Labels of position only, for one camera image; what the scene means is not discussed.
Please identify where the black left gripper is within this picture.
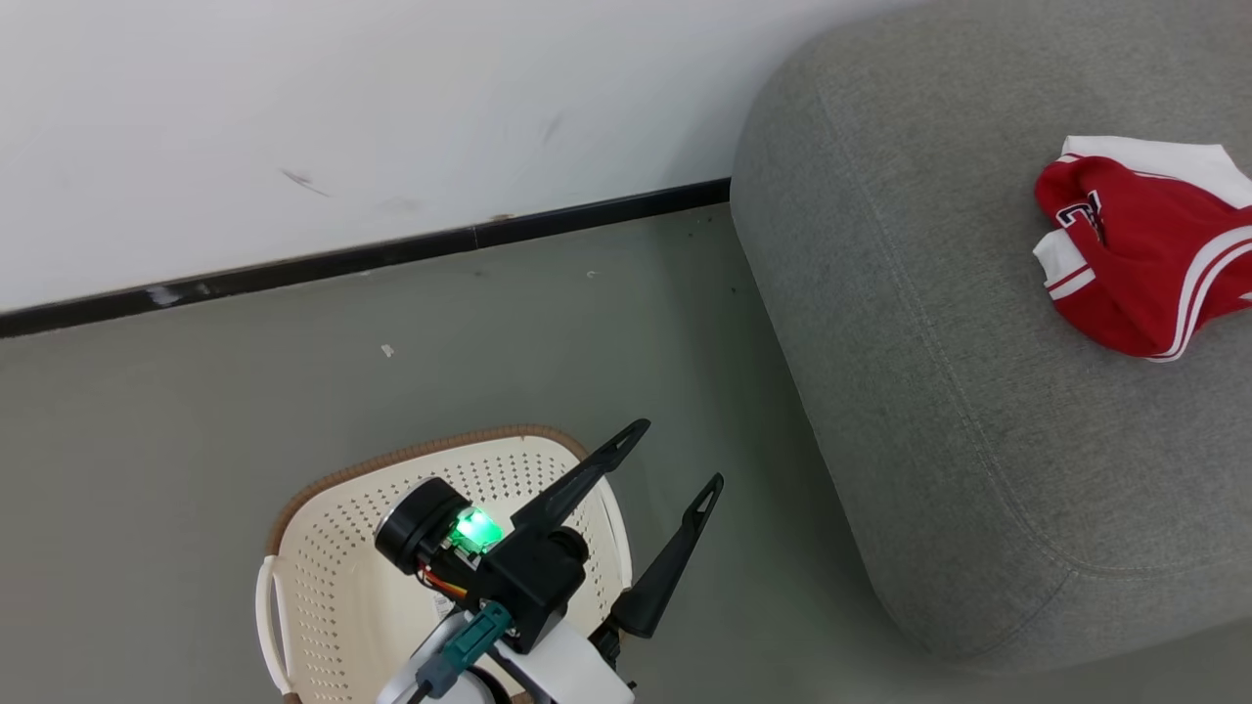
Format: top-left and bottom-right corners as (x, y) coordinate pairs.
(375, 418), (726, 654)

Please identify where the red and white garment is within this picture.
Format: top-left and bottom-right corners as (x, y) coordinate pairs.
(1032, 135), (1252, 364)

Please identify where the cream perforated laundry basket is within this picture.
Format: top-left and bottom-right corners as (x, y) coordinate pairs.
(255, 423), (636, 704)

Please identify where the grey fabric sofa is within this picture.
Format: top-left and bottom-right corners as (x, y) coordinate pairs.
(729, 0), (1252, 678)

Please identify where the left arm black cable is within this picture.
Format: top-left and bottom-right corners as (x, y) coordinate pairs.
(403, 600), (515, 704)

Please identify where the black wall baseboard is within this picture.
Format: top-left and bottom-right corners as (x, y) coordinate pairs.
(0, 177), (734, 341)

